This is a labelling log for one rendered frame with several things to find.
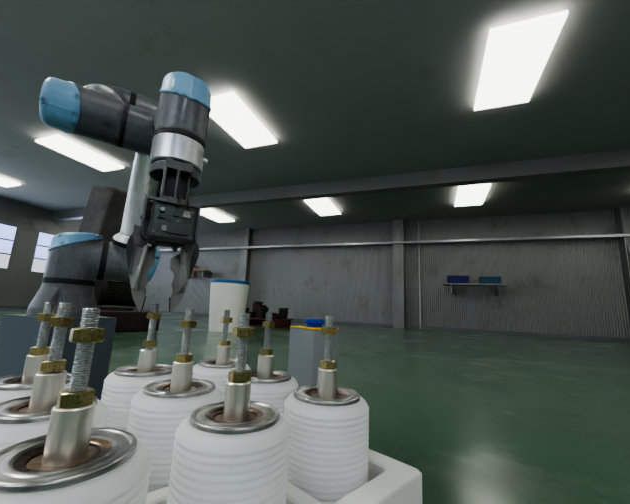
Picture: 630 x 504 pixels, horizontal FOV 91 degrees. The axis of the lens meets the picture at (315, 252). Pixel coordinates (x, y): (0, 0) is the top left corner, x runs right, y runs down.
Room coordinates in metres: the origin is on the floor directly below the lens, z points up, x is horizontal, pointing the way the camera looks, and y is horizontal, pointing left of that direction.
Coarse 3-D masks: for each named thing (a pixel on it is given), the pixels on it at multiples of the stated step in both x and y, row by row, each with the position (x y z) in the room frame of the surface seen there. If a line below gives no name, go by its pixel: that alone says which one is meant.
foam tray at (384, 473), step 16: (368, 464) 0.39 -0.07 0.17; (384, 464) 0.38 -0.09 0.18; (400, 464) 0.39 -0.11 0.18; (368, 480) 0.39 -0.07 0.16; (384, 480) 0.35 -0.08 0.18; (400, 480) 0.35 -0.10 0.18; (416, 480) 0.36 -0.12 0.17; (160, 496) 0.31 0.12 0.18; (288, 496) 0.32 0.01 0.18; (304, 496) 0.32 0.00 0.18; (352, 496) 0.32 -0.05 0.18; (368, 496) 0.32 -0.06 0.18; (384, 496) 0.32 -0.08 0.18; (400, 496) 0.34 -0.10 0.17; (416, 496) 0.36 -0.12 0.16
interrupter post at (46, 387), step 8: (40, 376) 0.28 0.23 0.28; (48, 376) 0.28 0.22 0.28; (56, 376) 0.29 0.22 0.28; (64, 376) 0.29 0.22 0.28; (40, 384) 0.28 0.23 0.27; (48, 384) 0.28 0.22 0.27; (56, 384) 0.29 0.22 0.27; (64, 384) 0.30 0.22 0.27; (32, 392) 0.28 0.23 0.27; (40, 392) 0.28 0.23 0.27; (48, 392) 0.28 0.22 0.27; (56, 392) 0.29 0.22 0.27; (32, 400) 0.28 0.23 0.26; (40, 400) 0.28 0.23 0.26; (48, 400) 0.28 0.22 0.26; (56, 400) 0.29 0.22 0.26; (32, 408) 0.28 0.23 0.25; (40, 408) 0.28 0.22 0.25; (48, 408) 0.28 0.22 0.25
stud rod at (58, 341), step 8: (64, 304) 0.29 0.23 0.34; (64, 312) 0.29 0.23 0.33; (56, 328) 0.29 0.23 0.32; (64, 328) 0.29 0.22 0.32; (56, 336) 0.29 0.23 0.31; (64, 336) 0.29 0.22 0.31; (56, 344) 0.29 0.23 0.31; (56, 352) 0.29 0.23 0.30; (48, 360) 0.29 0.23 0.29; (56, 360) 0.29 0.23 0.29
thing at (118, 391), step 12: (108, 384) 0.42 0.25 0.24; (120, 384) 0.41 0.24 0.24; (132, 384) 0.41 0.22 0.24; (144, 384) 0.42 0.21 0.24; (108, 396) 0.42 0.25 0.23; (120, 396) 0.41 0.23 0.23; (132, 396) 0.41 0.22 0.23; (108, 408) 0.42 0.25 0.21; (120, 408) 0.41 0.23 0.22; (108, 420) 0.41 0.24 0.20; (120, 420) 0.41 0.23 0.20
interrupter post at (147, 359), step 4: (144, 348) 0.46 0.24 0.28; (140, 352) 0.45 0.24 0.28; (144, 352) 0.45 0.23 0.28; (148, 352) 0.45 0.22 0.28; (152, 352) 0.45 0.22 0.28; (156, 352) 0.46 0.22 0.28; (140, 356) 0.45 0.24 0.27; (144, 356) 0.45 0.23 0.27; (148, 356) 0.45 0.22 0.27; (152, 356) 0.45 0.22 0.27; (156, 356) 0.46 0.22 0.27; (140, 360) 0.45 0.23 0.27; (144, 360) 0.45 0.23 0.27; (148, 360) 0.45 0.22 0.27; (152, 360) 0.45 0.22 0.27; (140, 364) 0.45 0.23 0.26; (144, 364) 0.45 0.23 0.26; (148, 364) 0.45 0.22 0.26; (152, 364) 0.45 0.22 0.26; (140, 368) 0.45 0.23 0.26; (144, 368) 0.45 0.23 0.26; (148, 368) 0.45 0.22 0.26; (152, 368) 0.45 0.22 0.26; (140, 372) 0.45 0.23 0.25
